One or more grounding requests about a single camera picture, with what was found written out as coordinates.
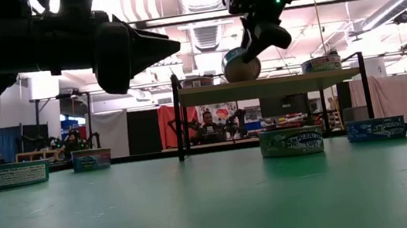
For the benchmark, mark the blue teal label can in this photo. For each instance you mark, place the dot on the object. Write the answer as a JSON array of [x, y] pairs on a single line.
[[239, 70]]

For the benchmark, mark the plain white sheet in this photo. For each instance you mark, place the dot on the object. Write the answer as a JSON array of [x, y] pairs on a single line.
[[112, 133]]

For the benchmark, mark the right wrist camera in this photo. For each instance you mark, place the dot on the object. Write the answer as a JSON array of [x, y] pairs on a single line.
[[236, 1]]

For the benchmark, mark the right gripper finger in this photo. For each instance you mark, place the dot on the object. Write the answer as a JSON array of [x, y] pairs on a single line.
[[274, 37]]

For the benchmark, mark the wooden shelf black metal frame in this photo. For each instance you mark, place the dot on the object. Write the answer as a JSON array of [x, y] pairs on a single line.
[[262, 88]]

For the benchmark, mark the gold lid blue label can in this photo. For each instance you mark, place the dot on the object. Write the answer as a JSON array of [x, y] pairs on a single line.
[[92, 160], [197, 82]]

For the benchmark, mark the white printed cloth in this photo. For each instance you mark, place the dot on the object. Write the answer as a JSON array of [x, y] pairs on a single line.
[[222, 111]]

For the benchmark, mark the green table mat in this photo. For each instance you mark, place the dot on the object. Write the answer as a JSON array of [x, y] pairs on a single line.
[[215, 213]]

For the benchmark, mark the grey box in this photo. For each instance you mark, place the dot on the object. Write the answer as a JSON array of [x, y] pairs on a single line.
[[355, 115]]

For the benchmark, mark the silver lid blue label can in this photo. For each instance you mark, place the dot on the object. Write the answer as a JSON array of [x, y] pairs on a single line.
[[376, 129]]

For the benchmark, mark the wooden crate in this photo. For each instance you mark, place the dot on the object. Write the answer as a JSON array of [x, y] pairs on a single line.
[[37, 154]]

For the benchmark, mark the black aluminium table frame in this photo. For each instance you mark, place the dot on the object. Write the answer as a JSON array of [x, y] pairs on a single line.
[[231, 146]]

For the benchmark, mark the background black robot arm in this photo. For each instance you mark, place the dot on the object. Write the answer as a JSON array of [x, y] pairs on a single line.
[[240, 115], [179, 126]]

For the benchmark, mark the orange red cloth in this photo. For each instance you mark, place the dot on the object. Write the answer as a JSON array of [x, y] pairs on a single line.
[[168, 126]]

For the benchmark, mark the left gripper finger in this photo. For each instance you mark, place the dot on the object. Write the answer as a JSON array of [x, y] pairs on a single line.
[[117, 78], [111, 43]]

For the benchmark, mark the person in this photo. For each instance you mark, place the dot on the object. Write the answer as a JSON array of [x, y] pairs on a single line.
[[209, 127]]

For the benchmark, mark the background robot green lights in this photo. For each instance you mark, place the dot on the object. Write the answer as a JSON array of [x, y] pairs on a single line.
[[72, 142]]

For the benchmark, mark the blue cloth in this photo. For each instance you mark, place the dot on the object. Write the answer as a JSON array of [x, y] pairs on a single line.
[[8, 143]]

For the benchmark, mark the ceiling air vent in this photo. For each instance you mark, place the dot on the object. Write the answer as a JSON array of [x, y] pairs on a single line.
[[207, 37]]

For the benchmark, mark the pink patterned cloth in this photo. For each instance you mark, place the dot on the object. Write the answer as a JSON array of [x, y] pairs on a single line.
[[388, 97]]

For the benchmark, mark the silver lid green label can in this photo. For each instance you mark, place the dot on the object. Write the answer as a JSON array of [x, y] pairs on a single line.
[[321, 64], [291, 142]]

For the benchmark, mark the black cabinet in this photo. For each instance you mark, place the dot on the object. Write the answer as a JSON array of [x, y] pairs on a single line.
[[284, 106]]

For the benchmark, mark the black ceiling spotlight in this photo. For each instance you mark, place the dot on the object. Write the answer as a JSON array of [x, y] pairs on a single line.
[[402, 17]]

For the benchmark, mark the silver lid teal white can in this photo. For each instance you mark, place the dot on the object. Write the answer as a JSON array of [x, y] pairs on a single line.
[[20, 174]]

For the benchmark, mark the black metal rack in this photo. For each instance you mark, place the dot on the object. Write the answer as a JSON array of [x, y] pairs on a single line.
[[89, 116]]

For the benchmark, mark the black panel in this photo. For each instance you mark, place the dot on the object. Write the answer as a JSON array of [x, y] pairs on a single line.
[[143, 131]]

